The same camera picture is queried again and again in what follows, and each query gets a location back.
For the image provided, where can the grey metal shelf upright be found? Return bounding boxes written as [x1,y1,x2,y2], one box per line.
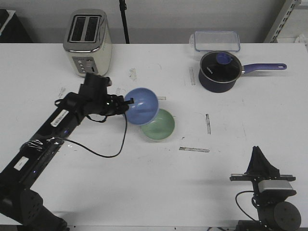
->
[263,0,301,43]

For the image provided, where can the green bowl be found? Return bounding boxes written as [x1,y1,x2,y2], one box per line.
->
[141,109,175,141]

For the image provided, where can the glass pot lid blue knob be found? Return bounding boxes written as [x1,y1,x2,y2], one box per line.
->
[200,51,242,83]

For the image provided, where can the silver two-slot toaster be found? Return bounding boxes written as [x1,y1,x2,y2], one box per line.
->
[63,9,112,77]

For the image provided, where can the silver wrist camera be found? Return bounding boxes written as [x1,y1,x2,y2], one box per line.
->
[258,180,296,197]

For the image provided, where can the dark blue saucepan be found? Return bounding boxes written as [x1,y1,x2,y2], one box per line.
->
[198,51,287,93]

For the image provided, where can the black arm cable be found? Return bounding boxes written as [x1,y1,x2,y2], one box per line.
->
[235,191,259,221]
[47,115,128,158]

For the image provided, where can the blue bowl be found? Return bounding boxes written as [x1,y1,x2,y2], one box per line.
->
[124,88,159,126]

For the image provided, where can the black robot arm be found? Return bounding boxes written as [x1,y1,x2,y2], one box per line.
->
[230,146,301,231]
[0,73,134,231]

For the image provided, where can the black box background left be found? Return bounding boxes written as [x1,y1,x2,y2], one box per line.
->
[0,9,33,43]

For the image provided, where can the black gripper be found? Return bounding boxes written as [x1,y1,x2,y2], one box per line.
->
[230,146,296,192]
[78,73,134,116]

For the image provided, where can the clear plastic container blue rim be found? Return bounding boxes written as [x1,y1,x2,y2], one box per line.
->
[189,30,241,61]

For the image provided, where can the black tripod pole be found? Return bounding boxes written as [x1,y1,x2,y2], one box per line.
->
[119,0,130,44]

